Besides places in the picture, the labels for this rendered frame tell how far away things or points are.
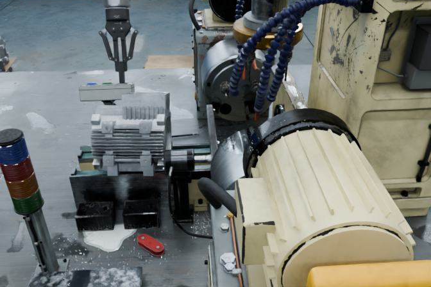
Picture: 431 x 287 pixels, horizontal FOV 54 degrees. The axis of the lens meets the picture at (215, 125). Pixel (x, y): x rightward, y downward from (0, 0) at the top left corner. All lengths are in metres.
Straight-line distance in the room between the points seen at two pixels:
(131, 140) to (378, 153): 0.66
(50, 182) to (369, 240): 1.16
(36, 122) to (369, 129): 1.29
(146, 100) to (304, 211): 0.75
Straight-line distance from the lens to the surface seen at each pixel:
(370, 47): 1.01
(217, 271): 0.67
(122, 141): 1.16
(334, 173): 0.53
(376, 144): 1.17
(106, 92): 1.41
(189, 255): 1.17
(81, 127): 1.75
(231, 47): 1.43
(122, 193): 1.27
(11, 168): 0.96
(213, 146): 1.14
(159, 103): 1.16
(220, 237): 0.71
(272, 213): 0.52
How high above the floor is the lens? 1.68
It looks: 32 degrees down
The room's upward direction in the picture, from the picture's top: straight up
